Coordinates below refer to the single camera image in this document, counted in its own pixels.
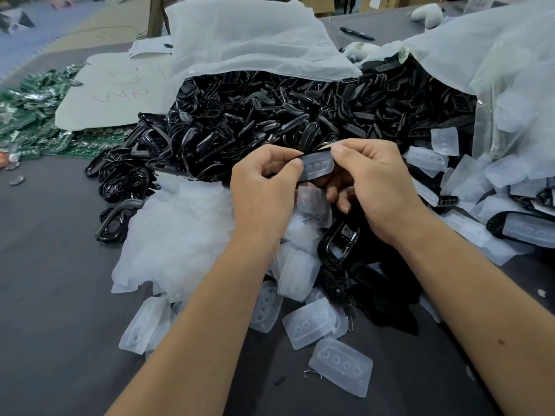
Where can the person's right hand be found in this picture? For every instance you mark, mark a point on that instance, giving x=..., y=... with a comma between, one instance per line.
x=381, y=190

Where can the person's left hand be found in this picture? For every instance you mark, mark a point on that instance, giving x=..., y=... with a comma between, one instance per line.
x=260, y=194

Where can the person's left thumb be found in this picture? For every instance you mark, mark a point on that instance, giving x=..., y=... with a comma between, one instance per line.
x=288, y=171

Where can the person's right thumb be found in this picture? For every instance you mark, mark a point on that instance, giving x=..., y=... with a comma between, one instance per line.
x=344, y=162

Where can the translucent silicone button pad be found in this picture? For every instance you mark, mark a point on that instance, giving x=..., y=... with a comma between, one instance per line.
x=317, y=165

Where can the person's left forearm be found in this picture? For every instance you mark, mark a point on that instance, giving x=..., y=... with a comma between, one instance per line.
x=203, y=333

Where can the person's right forearm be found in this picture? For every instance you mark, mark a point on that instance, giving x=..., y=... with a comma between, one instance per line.
x=481, y=320

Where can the pile of black key shells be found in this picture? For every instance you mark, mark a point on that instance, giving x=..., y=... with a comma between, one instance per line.
x=260, y=121

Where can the heap of translucent silicone pads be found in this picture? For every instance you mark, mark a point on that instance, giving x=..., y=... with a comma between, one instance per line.
x=472, y=186
x=182, y=238

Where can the heap of matte black parts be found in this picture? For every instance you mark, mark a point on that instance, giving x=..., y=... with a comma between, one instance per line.
x=381, y=285

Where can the black marker pen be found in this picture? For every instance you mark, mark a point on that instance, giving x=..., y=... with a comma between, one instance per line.
x=357, y=33

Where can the white plastic bag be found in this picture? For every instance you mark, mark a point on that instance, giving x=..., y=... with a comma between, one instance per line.
x=247, y=38

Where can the cardboard box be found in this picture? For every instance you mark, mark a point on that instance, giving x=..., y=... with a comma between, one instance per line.
x=321, y=3

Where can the small white paper sheet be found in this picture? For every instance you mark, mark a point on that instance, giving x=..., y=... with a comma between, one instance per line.
x=149, y=46

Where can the white sheet with red scribbles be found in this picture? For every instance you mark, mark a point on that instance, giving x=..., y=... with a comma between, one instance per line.
x=117, y=90

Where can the clear plastic bag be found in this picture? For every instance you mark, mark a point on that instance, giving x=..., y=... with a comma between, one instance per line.
x=498, y=51

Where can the black shell with fitted pad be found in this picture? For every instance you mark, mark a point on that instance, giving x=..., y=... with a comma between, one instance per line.
x=522, y=228

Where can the small metal staple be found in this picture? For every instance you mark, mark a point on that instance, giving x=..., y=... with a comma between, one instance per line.
x=313, y=374

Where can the pile of green circuit boards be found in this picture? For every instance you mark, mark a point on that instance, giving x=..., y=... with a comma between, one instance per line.
x=39, y=112

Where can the round silver button cell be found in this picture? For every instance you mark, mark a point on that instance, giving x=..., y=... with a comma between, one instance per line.
x=17, y=180

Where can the glossy black key frame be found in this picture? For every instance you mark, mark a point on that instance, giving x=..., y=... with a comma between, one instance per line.
x=340, y=243

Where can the wooden post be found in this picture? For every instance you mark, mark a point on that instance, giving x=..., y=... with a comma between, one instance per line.
x=156, y=15

